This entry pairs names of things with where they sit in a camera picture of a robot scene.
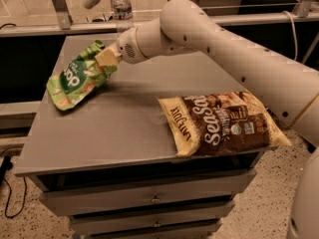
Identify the clear plastic water bottle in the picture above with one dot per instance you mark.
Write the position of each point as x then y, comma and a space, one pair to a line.
123, 15

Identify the green rice chip bag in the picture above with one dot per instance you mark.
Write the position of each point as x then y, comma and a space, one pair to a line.
79, 78

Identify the brown Sea Salt chip bag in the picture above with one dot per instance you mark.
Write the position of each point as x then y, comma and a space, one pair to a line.
221, 124

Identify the grey metal rail frame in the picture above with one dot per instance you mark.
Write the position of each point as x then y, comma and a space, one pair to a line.
67, 17

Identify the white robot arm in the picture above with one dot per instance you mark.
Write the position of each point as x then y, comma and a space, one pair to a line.
288, 88

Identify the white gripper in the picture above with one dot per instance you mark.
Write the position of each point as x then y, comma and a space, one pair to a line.
127, 46

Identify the grey drawer cabinet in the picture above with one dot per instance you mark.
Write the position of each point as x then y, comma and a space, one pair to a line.
110, 164

